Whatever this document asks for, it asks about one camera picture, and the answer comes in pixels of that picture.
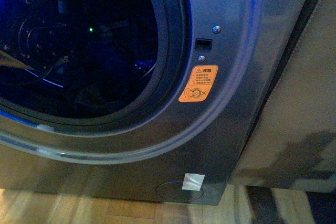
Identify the beige side cabinet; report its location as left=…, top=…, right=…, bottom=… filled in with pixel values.
left=229, top=0, right=335, bottom=193

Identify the orange warning sticker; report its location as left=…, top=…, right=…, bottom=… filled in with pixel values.
left=178, top=65, right=218, bottom=102

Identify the grey front-load washing machine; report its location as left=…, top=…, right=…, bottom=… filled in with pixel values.
left=1, top=0, right=306, bottom=205

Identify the dark rubber door gasket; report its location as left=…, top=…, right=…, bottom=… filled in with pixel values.
left=1, top=0, right=187, bottom=127

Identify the round drain filter cover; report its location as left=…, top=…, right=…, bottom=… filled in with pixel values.
left=155, top=181, right=204, bottom=203

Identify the lower latch screw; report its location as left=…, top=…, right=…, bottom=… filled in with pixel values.
left=197, top=56, right=206, bottom=63

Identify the upper latch screw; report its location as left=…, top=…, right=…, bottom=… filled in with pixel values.
left=212, top=26, right=222, bottom=34

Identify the latch screw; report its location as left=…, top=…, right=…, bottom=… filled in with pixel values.
left=197, top=56, right=206, bottom=63
left=212, top=26, right=222, bottom=34

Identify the white tape piece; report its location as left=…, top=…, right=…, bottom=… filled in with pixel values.
left=182, top=173, right=205, bottom=191

